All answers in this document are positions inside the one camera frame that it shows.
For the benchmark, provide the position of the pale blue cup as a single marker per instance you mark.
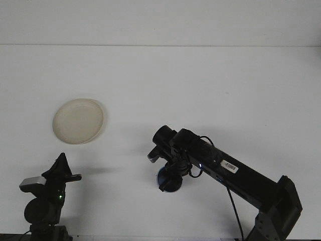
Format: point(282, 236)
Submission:
point(161, 179)

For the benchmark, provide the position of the pale round plate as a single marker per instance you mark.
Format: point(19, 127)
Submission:
point(77, 120)

